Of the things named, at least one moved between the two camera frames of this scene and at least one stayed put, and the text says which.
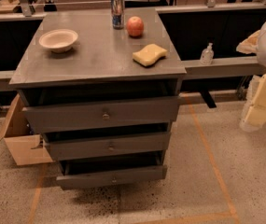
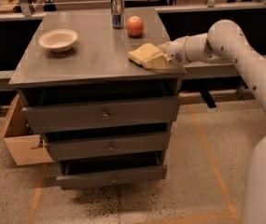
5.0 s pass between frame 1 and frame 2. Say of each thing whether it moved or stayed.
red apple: stayed
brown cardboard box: stayed
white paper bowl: stayed
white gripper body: moved
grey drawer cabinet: stayed
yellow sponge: moved
